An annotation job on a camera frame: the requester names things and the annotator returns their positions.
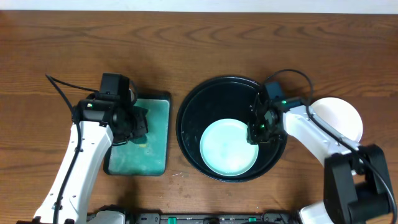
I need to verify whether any mint green plate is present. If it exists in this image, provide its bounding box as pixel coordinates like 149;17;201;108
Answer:
200;118;259;177

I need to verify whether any white plate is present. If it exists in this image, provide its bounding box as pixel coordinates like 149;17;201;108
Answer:
311;97;363;142

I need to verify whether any green yellow sponge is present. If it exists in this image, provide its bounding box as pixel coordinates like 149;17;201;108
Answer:
131;106;149;144

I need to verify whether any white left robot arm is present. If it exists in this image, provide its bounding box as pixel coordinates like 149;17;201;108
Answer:
33;99;147;223

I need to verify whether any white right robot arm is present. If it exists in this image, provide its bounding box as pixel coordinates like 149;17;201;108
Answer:
248;99;397;224

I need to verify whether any round black tray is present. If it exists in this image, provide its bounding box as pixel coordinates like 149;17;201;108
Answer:
176;76;287;182

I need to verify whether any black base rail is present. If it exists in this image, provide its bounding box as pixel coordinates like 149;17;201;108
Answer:
86;212;299;224

